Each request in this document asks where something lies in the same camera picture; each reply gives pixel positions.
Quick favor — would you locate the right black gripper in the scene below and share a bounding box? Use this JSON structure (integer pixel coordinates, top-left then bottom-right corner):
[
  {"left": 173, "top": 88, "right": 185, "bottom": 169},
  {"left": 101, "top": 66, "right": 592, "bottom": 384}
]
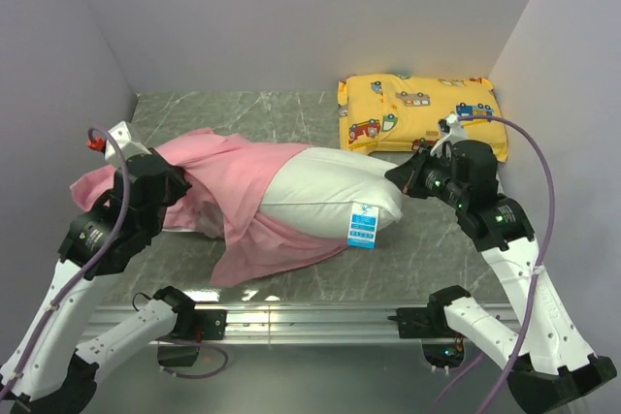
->
[{"left": 388, "top": 142, "right": 469, "bottom": 207}]

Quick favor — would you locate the pink pillowcase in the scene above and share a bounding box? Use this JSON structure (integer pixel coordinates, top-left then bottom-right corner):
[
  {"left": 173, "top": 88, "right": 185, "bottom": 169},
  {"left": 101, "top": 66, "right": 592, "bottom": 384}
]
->
[{"left": 60, "top": 123, "right": 346, "bottom": 288}]

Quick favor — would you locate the white pillow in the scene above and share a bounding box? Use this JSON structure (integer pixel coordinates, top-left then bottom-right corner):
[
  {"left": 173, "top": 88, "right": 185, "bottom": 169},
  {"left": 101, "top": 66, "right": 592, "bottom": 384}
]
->
[{"left": 195, "top": 145, "right": 406, "bottom": 249}]

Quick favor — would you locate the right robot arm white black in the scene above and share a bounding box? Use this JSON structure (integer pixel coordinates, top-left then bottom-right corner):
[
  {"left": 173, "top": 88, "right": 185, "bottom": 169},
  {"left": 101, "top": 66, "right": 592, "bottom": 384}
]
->
[{"left": 385, "top": 140, "right": 617, "bottom": 413}]

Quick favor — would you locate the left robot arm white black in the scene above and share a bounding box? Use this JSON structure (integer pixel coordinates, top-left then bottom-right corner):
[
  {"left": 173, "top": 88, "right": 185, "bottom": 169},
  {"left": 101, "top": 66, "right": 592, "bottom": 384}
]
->
[{"left": 1, "top": 152, "right": 196, "bottom": 413}]

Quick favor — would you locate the yellow cartoon car pillow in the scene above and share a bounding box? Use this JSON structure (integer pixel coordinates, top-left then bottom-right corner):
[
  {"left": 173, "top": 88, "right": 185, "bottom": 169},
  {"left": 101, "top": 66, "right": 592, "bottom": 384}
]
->
[{"left": 337, "top": 74, "right": 508, "bottom": 163}]

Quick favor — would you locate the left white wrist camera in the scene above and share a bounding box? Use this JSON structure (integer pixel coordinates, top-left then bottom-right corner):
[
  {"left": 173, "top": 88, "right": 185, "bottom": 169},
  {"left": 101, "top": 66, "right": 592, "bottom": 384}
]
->
[{"left": 87, "top": 121, "right": 149, "bottom": 167}]

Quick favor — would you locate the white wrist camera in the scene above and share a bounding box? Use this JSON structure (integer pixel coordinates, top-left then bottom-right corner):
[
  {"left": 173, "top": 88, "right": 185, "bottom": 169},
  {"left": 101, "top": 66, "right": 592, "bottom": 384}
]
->
[
  {"left": 87, "top": 121, "right": 149, "bottom": 167},
  {"left": 431, "top": 113, "right": 469, "bottom": 157}
]

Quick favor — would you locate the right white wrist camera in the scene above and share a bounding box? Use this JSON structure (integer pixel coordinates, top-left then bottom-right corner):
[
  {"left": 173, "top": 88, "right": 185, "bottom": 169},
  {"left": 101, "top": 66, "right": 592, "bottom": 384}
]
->
[{"left": 431, "top": 113, "right": 469, "bottom": 157}]

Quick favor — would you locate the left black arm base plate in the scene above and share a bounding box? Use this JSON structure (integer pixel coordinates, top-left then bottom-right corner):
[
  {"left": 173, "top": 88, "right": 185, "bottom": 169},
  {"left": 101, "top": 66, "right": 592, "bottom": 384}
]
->
[{"left": 155, "top": 309, "right": 230, "bottom": 379}]

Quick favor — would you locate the aluminium rail frame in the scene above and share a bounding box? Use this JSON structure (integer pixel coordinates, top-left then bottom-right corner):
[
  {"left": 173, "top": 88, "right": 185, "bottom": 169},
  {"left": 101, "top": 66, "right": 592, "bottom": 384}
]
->
[{"left": 28, "top": 159, "right": 591, "bottom": 414}]

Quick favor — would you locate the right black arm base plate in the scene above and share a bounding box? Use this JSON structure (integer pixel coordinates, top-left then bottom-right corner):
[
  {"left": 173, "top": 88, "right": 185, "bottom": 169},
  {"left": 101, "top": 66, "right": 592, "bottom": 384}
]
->
[{"left": 387, "top": 306, "right": 477, "bottom": 374}]

